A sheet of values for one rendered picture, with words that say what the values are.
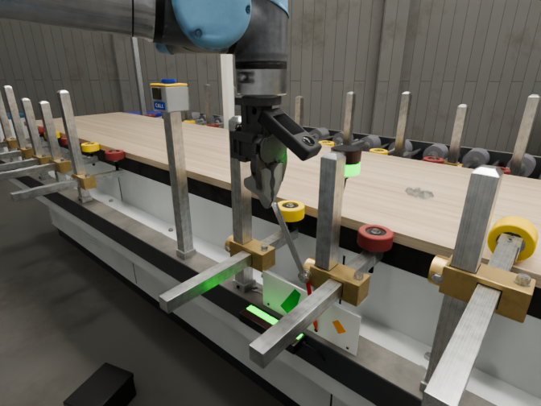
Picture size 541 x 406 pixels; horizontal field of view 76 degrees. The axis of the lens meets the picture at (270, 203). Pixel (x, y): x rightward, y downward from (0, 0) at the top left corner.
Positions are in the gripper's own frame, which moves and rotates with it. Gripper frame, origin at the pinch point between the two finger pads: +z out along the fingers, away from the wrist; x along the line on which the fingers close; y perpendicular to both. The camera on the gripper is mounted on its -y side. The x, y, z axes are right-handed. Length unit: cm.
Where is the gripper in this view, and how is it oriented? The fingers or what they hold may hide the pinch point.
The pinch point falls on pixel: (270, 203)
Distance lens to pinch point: 67.9
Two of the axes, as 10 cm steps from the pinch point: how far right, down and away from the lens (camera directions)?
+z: 0.0, 9.3, 3.7
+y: -7.6, -2.4, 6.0
